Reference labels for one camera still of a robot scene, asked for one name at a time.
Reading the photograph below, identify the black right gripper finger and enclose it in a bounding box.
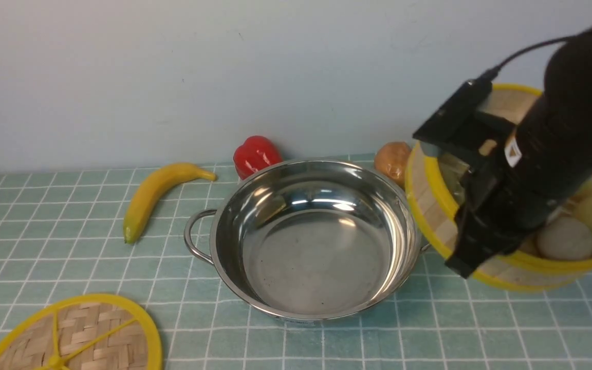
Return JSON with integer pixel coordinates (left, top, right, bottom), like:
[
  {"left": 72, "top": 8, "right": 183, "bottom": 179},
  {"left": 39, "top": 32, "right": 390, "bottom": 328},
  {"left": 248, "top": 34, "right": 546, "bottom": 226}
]
[{"left": 446, "top": 211, "right": 504, "bottom": 279}]

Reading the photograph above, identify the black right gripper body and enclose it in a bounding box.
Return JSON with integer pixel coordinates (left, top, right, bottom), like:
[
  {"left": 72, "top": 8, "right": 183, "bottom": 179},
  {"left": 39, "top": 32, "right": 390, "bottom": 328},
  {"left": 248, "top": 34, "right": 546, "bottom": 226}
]
[{"left": 453, "top": 98, "right": 592, "bottom": 257}]

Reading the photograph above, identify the bamboo steamer basket yellow rim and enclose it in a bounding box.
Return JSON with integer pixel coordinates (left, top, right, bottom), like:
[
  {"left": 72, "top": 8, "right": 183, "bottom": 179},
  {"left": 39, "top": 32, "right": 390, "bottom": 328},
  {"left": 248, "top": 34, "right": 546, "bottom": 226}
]
[{"left": 405, "top": 84, "right": 592, "bottom": 292}]

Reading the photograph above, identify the woven bamboo steamer lid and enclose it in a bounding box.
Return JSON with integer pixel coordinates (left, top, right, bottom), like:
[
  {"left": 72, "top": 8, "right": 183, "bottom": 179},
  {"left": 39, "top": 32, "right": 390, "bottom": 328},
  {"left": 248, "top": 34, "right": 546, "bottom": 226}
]
[{"left": 0, "top": 293, "right": 164, "bottom": 369}]

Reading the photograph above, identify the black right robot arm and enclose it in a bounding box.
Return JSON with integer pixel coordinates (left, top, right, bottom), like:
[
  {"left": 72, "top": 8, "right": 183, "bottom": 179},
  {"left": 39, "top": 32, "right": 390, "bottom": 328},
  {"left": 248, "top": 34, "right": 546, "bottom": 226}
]
[{"left": 446, "top": 28, "right": 592, "bottom": 279}]

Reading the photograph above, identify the stainless steel pot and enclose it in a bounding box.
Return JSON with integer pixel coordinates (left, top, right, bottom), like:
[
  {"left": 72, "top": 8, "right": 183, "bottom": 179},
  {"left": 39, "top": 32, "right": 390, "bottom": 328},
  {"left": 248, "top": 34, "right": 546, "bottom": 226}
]
[{"left": 183, "top": 159, "right": 424, "bottom": 323}]

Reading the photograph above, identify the white steamed bun left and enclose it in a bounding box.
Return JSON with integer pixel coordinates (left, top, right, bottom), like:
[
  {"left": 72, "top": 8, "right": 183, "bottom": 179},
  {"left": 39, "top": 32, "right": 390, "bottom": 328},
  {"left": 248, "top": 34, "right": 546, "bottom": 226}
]
[{"left": 535, "top": 216, "right": 592, "bottom": 262}]

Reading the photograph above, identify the brown potato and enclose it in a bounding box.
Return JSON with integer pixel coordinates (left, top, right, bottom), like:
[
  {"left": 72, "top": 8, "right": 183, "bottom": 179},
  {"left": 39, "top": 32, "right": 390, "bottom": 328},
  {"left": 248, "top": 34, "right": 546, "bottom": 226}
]
[{"left": 374, "top": 141, "right": 412, "bottom": 188}]

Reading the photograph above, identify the red bell pepper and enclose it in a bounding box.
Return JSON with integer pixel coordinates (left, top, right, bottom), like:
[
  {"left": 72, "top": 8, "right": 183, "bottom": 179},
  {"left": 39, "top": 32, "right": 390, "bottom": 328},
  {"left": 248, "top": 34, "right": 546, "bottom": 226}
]
[{"left": 233, "top": 135, "right": 283, "bottom": 180}]

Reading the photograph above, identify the yellow banana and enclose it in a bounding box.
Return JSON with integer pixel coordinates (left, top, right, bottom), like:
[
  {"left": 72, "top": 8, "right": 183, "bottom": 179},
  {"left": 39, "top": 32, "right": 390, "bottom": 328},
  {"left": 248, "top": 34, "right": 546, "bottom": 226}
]
[{"left": 122, "top": 162, "right": 217, "bottom": 245}]

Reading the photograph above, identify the green checkered tablecloth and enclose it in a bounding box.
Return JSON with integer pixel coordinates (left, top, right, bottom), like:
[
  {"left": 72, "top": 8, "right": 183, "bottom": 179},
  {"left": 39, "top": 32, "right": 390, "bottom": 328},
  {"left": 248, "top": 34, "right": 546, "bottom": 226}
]
[{"left": 0, "top": 162, "right": 592, "bottom": 369}]

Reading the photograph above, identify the black right camera cable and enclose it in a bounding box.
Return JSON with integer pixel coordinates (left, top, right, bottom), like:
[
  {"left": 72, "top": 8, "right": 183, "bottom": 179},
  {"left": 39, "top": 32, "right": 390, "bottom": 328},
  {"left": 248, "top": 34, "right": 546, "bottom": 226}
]
[{"left": 476, "top": 28, "right": 592, "bottom": 83}]

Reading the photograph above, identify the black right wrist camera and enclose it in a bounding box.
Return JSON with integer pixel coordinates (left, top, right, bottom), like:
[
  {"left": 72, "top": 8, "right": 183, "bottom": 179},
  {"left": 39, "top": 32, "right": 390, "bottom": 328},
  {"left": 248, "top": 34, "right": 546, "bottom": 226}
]
[{"left": 413, "top": 77, "right": 515, "bottom": 167}]

